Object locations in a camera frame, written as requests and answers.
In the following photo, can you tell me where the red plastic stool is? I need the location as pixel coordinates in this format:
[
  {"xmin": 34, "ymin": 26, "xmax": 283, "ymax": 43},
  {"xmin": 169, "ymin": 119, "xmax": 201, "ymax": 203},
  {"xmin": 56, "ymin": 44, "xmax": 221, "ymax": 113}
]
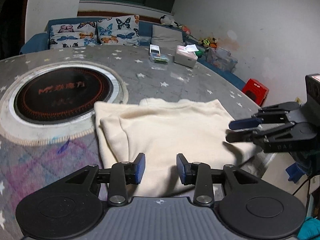
[{"xmin": 242, "ymin": 79, "xmax": 269, "ymax": 106}]

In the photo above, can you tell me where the grey cushion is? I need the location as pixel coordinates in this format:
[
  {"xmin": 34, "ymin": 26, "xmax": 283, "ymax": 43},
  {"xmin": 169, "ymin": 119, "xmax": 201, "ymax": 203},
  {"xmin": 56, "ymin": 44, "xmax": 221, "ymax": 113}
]
[{"xmin": 151, "ymin": 25, "xmax": 183, "ymax": 50}]

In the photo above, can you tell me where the black white plush toy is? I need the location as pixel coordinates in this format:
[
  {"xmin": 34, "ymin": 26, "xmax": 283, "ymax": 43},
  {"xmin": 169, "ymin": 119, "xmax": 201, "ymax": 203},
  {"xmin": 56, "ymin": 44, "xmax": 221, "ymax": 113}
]
[{"xmin": 160, "ymin": 15, "xmax": 178, "ymax": 28}]

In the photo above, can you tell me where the white tissue box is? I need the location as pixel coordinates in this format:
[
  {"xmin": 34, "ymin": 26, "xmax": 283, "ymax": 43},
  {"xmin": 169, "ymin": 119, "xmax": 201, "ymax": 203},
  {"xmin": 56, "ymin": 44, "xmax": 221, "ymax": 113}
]
[{"xmin": 174, "ymin": 44, "xmax": 199, "ymax": 68}]

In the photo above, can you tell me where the clear plastic storage bin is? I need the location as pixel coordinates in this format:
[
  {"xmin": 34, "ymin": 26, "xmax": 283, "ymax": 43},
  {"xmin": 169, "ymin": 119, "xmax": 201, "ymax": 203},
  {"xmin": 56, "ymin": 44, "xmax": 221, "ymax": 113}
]
[{"xmin": 206, "ymin": 47, "xmax": 238, "ymax": 73}]

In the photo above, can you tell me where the left butterfly pillow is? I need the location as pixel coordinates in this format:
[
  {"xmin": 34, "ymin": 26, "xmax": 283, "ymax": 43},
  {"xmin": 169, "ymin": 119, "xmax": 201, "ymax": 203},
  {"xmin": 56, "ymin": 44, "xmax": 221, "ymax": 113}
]
[{"xmin": 49, "ymin": 21, "xmax": 98, "ymax": 49}]

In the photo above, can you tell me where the right butterfly pillow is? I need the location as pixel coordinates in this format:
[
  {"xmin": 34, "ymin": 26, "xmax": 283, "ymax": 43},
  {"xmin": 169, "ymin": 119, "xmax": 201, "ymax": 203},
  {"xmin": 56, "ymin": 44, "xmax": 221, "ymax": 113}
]
[{"xmin": 97, "ymin": 15, "xmax": 140, "ymax": 46}]

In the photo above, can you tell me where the white rectangular device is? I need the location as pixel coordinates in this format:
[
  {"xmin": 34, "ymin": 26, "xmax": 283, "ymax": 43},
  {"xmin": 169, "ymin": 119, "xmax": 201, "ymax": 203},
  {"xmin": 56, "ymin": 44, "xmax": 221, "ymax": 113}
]
[{"xmin": 149, "ymin": 44, "xmax": 161, "ymax": 56}]

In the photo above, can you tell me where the cream garment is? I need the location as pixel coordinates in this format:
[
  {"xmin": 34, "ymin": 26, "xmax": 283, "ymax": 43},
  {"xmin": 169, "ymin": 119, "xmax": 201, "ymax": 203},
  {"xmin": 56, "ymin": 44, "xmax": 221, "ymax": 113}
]
[{"xmin": 94, "ymin": 98, "xmax": 260, "ymax": 197}]

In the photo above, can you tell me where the round black induction cooktop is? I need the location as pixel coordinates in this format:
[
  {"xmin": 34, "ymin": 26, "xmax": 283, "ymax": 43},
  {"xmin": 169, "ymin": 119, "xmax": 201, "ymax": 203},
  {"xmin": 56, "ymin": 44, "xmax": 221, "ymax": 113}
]
[{"xmin": 1, "ymin": 61, "xmax": 129, "ymax": 146}]

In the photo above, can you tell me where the blue sofa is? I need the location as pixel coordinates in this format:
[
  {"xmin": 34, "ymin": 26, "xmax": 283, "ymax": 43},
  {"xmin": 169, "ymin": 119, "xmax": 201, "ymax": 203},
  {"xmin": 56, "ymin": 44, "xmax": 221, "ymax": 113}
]
[{"xmin": 19, "ymin": 17, "xmax": 246, "ymax": 90}]

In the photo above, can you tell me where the yellow plush toy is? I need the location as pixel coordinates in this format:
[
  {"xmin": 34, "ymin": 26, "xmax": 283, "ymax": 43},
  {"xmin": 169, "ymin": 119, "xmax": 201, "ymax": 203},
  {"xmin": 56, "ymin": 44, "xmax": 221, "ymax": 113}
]
[{"xmin": 199, "ymin": 37, "xmax": 217, "ymax": 49}]

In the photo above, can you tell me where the butterfly pillow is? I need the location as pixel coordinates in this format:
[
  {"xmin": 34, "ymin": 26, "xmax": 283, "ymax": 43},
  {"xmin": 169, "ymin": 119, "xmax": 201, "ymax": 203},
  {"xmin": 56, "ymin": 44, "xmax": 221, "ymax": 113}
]
[
  {"xmin": 97, "ymin": 15, "xmax": 140, "ymax": 46},
  {"xmin": 49, "ymin": 21, "xmax": 98, "ymax": 49}
]

